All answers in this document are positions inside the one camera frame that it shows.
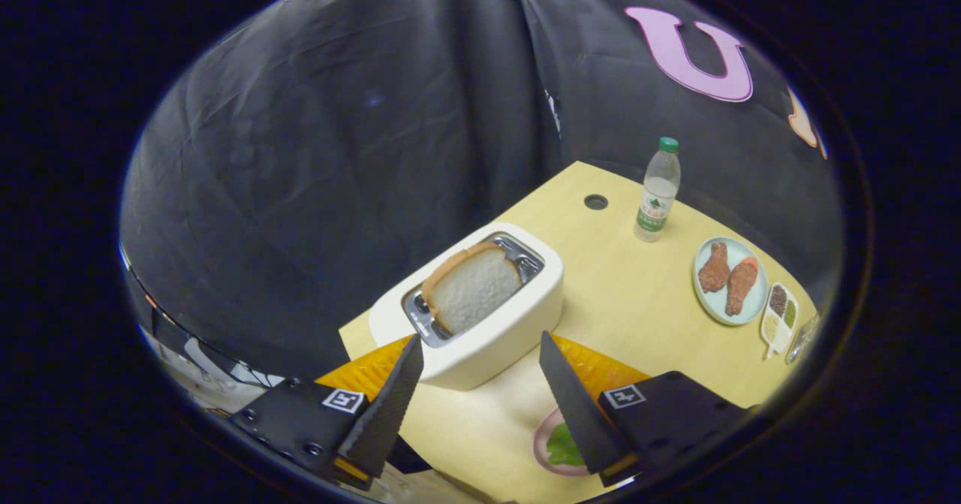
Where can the black backdrop cloth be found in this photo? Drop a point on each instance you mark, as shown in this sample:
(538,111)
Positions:
(338,113)

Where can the clear plastic water bottle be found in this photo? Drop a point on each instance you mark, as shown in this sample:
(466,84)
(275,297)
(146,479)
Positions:
(658,203)

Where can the pink round plate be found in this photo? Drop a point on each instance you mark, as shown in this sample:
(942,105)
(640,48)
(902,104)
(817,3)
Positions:
(540,444)

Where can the cream toaster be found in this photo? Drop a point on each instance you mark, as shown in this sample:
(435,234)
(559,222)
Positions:
(510,331)

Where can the white divided bean dish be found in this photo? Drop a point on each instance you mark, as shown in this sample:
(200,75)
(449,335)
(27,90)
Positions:
(773,331)

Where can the brown meat piece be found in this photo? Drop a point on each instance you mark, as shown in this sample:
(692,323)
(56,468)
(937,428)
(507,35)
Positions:
(715,267)
(742,286)

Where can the green lettuce leaf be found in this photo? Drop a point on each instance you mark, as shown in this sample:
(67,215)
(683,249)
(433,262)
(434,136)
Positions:
(563,448)

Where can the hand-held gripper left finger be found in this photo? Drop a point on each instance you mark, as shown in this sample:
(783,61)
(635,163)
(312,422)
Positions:
(390,406)

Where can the pale green round plate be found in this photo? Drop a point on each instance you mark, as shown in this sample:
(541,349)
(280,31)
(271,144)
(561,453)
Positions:
(709,306)

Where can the white bread slice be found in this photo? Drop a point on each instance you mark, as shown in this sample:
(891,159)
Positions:
(473,286)

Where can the clear glass cup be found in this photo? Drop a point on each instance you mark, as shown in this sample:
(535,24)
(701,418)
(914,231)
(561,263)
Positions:
(802,342)

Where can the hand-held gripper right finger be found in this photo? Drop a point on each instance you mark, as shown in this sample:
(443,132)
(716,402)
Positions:
(578,406)

